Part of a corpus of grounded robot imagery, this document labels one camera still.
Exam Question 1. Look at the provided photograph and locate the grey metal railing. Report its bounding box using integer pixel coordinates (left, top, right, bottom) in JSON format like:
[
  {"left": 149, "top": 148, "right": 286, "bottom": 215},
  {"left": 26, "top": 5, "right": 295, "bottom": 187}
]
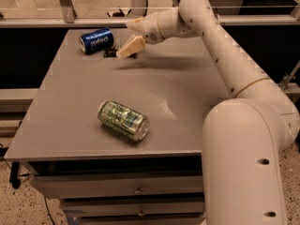
[{"left": 0, "top": 0, "right": 300, "bottom": 28}]

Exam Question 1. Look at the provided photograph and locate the grey drawer cabinet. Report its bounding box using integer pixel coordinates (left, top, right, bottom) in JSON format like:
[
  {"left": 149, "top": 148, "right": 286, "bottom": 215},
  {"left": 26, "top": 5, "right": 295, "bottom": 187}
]
[{"left": 7, "top": 30, "right": 228, "bottom": 225}]

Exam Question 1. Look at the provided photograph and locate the grey drawer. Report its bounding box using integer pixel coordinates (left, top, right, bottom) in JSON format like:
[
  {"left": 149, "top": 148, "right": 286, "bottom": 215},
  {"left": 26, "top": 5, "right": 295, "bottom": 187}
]
[
  {"left": 30, "top": 174, "right": 203, "bottom": 200},
  {"left": 60, "top": 198, "right": 204, "bottom": 218}
]

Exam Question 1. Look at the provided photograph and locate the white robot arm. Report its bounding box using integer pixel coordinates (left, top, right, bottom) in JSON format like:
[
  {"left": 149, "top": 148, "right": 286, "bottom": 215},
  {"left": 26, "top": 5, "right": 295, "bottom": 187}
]
[{"left": 118, "top": 0, "right": 299, "bottom": 225}]

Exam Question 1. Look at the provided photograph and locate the top grey drawer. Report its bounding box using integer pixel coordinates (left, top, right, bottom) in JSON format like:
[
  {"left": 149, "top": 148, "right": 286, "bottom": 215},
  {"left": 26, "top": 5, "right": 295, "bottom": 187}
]
[{"left": 30, "top": 174, "right": 203, "bottom": 200}]

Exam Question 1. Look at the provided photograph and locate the green soda can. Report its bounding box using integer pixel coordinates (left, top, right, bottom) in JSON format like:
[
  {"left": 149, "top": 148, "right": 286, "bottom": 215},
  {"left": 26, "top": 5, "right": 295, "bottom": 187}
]
[{"left": 97, "top": 101, "right": 150, "bottom": 142}]

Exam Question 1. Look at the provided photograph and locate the blue pepsi can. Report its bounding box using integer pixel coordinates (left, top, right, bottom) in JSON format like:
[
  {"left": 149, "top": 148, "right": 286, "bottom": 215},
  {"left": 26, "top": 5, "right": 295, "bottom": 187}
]
[{"left": 79, "top": 28, "right": 114, "bottom": 54}]

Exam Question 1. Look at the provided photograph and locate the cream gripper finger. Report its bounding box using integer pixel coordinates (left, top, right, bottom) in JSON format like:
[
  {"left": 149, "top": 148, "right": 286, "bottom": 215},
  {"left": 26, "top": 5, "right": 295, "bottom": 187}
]
[
  {"left": 116, "top": 35, "right": 146, "bottom": 58},
  {"left": 126, "top": 17, "right": 143, "bottom": 32}
]

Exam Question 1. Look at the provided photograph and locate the dark rxbar chocolate bar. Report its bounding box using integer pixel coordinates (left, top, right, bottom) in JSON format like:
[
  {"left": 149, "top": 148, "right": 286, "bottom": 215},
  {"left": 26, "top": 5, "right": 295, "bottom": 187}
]
[{"left": 103, "top": 46, "right": 119, "bottom": 58}]

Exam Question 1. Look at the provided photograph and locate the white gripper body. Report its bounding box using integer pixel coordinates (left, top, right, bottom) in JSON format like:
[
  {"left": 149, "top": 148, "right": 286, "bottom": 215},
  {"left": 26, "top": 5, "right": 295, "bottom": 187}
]
[{"left": 140, "top": 12, "right": 164, "bottom": 45}]

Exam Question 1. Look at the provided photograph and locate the black floor cable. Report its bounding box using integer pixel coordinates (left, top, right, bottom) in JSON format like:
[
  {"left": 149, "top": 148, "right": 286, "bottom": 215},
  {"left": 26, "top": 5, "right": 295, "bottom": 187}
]
[{"left": 0, "top": 143, "right": 57, "bottom": 225}]

